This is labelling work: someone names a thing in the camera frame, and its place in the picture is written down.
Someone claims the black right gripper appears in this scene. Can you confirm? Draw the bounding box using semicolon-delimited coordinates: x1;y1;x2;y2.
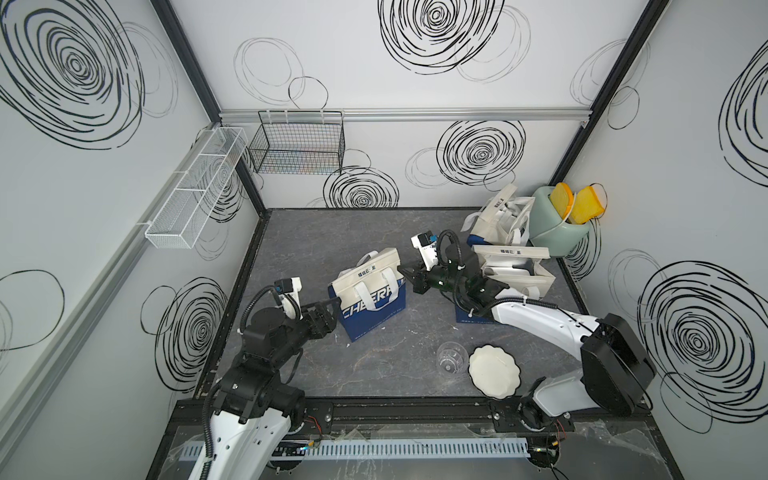
396;258;466;299

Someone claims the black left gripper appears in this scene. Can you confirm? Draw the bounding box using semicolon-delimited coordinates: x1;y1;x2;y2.
270;295;340;372

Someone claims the blue cream takeout bag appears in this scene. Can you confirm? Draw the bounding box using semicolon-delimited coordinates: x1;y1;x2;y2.
328;247;407;342
455;245;555;324
461;183;535;246

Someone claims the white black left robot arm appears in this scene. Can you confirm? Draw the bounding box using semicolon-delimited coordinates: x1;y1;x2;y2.
190;279;342;479

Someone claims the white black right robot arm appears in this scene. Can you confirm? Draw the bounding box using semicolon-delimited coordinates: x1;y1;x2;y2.
398;230;656;431

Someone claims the clear plastic cup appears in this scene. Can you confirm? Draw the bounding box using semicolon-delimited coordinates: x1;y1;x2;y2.
436;341;469;375

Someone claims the white scalloped plate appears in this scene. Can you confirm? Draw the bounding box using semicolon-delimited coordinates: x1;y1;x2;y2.
468;345;521;400

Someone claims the mint green toaster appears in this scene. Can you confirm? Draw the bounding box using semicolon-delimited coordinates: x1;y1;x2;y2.
529;186;590;257

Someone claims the left yellow toast slice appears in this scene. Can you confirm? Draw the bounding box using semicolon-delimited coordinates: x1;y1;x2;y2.
549;182;575;220

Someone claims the yellow toast slice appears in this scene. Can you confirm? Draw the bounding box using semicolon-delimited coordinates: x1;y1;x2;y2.
569;183;608;225
549;182;575;220

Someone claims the right yellow toast slice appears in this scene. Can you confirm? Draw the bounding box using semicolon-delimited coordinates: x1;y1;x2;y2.
569;183;608;225

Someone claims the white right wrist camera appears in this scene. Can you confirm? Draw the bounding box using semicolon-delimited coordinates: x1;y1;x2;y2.
411;231;439;271

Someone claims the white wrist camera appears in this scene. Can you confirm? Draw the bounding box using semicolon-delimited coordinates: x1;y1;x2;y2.
411;231;439;271
273;277;302;320

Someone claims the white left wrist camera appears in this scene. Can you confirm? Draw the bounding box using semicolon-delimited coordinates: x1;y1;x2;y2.
273;277;302;320

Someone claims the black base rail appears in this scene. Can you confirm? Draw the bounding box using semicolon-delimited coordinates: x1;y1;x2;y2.
164;396;651;437

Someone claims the white mesh wall shelf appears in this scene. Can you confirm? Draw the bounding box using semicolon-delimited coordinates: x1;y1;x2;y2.
145;126;246;249

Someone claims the black wire basket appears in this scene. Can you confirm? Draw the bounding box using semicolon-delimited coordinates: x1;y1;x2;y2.
248;110;345;175

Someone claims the white slotted cable duct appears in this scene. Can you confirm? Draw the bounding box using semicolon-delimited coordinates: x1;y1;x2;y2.
270;438;530;461

